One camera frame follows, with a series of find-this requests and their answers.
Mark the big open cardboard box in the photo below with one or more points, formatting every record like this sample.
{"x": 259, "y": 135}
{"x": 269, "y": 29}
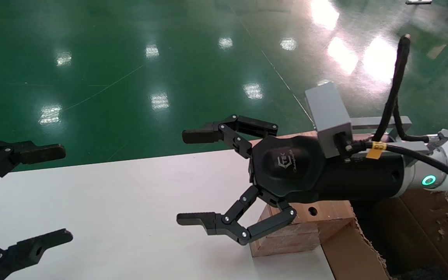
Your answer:
{"x": 418, "y": 233}

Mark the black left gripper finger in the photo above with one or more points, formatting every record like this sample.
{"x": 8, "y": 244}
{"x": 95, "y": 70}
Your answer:
{"x": 33, "y": 152}
{"x": 29, "y": 249}

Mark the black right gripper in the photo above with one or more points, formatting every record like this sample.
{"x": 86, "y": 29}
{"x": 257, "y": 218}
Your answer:
{"x": 309, "y": 171}

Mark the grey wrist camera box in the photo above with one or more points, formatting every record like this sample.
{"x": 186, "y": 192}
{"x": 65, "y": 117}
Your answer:
{"x": 327, "y": 112}

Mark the wooden pallet board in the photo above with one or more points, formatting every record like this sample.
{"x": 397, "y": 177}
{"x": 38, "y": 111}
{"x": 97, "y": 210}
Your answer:
{"x": 298, "y": 136}

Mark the small brown box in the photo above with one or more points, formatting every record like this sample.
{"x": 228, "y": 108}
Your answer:
{"x": 305, "y": 229}

